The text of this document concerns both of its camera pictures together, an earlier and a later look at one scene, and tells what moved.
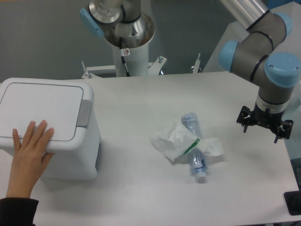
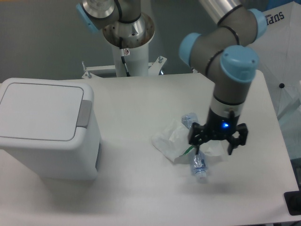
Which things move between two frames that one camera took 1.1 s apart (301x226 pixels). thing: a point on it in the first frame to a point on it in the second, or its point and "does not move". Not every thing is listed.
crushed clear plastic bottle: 197,156 does not move
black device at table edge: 293,200 does not move
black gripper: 246,117 to 219,128
